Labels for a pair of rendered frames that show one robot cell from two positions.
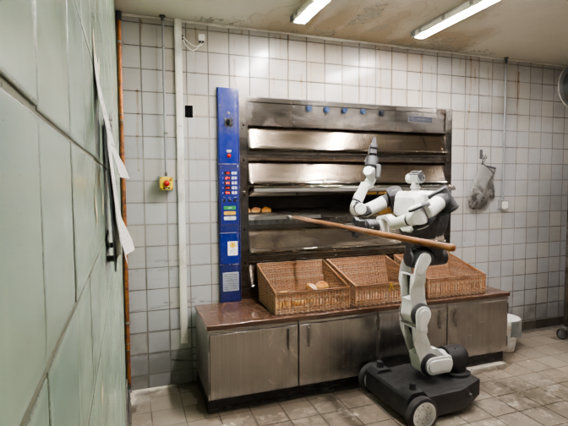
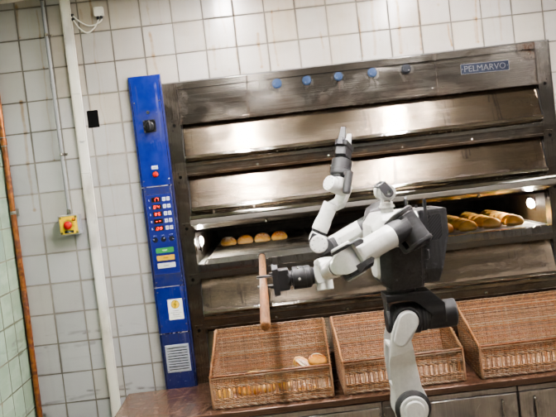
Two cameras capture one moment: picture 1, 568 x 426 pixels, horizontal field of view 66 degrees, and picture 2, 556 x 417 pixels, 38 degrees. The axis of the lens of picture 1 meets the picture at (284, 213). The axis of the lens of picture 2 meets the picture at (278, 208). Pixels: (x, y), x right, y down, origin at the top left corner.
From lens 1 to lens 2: 1.56 m
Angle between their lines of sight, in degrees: 19
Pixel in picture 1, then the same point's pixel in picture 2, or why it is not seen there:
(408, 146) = (464, 117)
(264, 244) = (225, 299)
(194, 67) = (94, 55)
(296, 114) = (256, 96)
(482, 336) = not seen: outside the picture
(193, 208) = (113, 255)
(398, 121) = (441, 77)
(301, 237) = not seen: hidden behind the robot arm
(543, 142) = not seen: outside the picture
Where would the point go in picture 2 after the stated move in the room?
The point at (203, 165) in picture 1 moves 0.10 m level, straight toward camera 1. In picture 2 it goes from (121, 192) to (114, 193)
